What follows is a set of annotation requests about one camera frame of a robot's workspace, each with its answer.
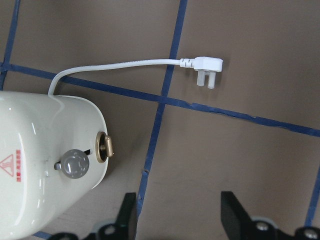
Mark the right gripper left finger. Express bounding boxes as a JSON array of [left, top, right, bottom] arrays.
[[47, 192, 138, 240]]

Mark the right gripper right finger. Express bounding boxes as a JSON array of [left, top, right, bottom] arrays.
[[220, 191, 320, 240]]

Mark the cream white toaster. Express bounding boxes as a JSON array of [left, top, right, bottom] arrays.
[[0, 91, 108, 240]]

